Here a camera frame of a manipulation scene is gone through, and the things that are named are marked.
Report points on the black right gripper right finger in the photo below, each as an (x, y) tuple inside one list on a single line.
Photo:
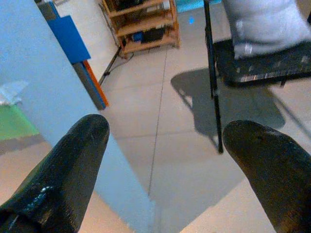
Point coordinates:
[(274, 174)]

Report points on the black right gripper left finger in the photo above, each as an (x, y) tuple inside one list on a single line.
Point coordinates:
[(63, 170)]

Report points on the black folding chair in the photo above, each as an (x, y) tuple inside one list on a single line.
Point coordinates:
[(262, 65)]

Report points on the black stand leg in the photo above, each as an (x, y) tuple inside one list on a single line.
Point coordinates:
[(109, 66)]

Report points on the black tripod pole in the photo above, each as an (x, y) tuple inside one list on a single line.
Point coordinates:
[(213, 72)]

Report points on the blue flat panel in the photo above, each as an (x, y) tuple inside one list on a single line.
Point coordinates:
[(69, 38)]

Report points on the blue item on shelf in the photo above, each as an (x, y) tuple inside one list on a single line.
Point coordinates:
[(137, 37)]

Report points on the grey white cloth bundle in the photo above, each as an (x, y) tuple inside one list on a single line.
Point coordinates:
[(264, 21)]

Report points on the black item on shelf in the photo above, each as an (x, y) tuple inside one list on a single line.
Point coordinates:
[(152, 36)]

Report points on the wooden shelf rack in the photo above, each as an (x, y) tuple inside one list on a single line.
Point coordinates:
[(145, 24)]

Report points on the green wall board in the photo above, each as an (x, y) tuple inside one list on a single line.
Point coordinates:
[(14, 121)]

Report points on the orange and grey post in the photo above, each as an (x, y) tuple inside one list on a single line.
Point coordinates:
[(93, 85)]

